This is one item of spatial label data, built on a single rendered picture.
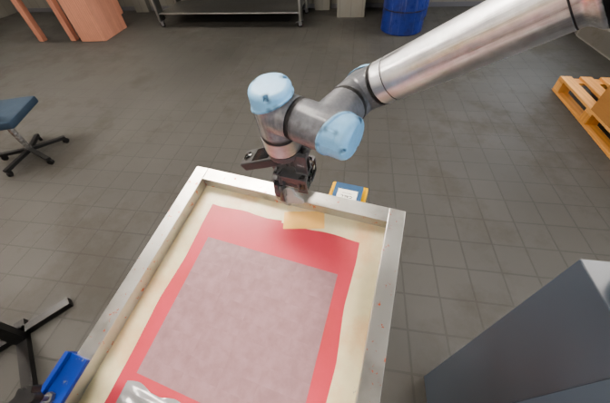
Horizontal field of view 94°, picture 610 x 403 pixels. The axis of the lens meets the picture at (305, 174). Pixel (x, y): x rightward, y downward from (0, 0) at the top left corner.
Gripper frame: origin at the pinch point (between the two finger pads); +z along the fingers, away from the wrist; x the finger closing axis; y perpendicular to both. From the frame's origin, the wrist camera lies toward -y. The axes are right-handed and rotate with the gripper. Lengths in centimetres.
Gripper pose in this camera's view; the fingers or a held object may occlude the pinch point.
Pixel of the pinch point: (290, 193)
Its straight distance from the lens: 74.6
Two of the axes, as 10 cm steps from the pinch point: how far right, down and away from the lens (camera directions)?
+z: 1.1, 5.7, 8.2
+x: 3.0, -8.0, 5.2
